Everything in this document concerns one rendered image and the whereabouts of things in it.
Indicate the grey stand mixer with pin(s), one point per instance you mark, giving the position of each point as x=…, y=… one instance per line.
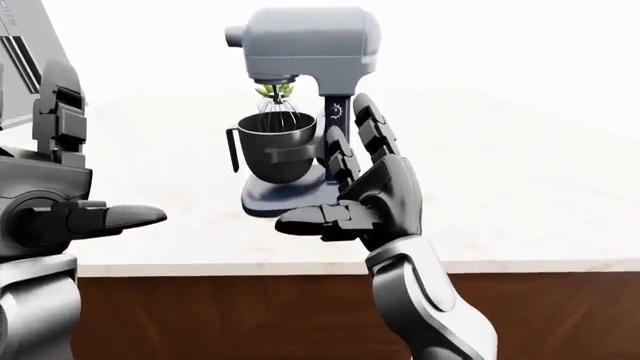
x=295, y=187

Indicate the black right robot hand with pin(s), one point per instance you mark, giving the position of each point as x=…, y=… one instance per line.
x=387, y=195

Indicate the green potted plant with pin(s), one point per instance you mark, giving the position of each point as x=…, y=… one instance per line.
x=273, y=90

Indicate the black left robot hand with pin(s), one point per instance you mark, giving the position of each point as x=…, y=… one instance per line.
x=45, y=210

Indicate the stainless steel appliance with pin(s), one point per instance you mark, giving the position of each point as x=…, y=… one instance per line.
x=22, y=63

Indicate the grey stand mixer head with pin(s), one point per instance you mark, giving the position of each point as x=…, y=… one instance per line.
x=307, y=45

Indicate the brown wooden counter cabinet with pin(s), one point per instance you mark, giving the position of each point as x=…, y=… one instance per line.
x=320, y=315

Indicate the dark metal mixing bowl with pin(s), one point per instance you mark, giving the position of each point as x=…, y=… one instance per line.
x=275, y=148

